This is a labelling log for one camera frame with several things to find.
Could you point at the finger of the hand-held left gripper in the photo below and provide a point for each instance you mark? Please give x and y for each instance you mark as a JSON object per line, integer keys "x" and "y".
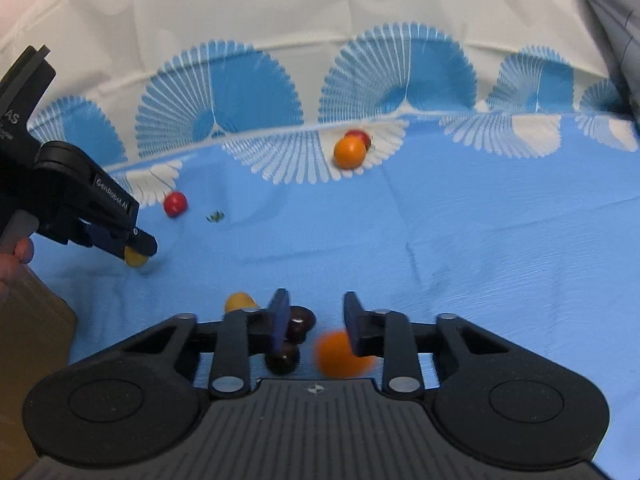
{"x": 117, "y": 205}
{"x": 107, "y": 241}

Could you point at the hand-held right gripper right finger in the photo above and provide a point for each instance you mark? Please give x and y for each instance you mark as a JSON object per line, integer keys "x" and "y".
{"x": 352, "y": 327}

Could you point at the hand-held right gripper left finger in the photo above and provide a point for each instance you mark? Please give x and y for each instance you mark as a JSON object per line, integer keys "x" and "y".
{"x": 280, "y": 320}

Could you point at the orange cherry tomato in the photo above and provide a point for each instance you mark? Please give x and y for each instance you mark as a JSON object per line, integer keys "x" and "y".
{"x": 339, "y": 356}
{"x": 349, "y": 153}

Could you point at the yellow cherry tomato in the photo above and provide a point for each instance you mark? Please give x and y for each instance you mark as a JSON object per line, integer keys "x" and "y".
{"x": 239, "y": 302}
{"x": 136, "y": 259}

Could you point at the person's left hand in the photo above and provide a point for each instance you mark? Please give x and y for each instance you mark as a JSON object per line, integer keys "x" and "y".
{"x": 22, "y": 252}

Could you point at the dark purple cherry tomato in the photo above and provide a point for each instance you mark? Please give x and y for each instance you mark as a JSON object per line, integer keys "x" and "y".
{"x": 303, "y": 316}
{"x": 296, "y": 333}
{"x": 283, "y": 359}

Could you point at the small green stem piece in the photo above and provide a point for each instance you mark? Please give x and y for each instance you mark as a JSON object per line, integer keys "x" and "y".
{"x": 215, "y": 216}

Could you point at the brown box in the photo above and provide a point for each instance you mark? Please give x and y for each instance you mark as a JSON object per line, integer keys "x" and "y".
{"x": 30, "y": 340}

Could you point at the blue white patterned cloth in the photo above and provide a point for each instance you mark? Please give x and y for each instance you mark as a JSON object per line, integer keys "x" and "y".
{"x": 450, "y": 235}

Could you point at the red cherry tomato with stem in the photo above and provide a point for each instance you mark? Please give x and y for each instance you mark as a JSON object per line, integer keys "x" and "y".
{"x": 360, "y": 136}

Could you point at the grey cloth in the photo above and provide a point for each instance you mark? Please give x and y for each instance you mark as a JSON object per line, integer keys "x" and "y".
{"x": 610, "y": 20}

